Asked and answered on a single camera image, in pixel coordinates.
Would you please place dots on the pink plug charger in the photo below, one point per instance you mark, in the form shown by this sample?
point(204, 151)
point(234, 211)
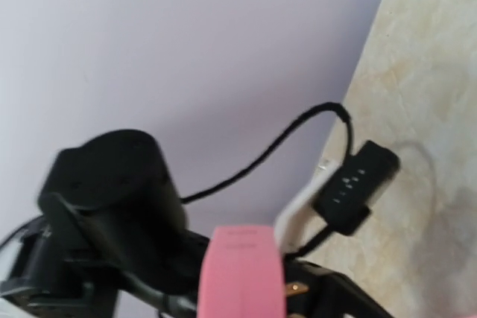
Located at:
point(242, 274)

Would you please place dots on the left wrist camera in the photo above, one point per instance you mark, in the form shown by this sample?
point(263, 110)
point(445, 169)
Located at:
point(111, 201)

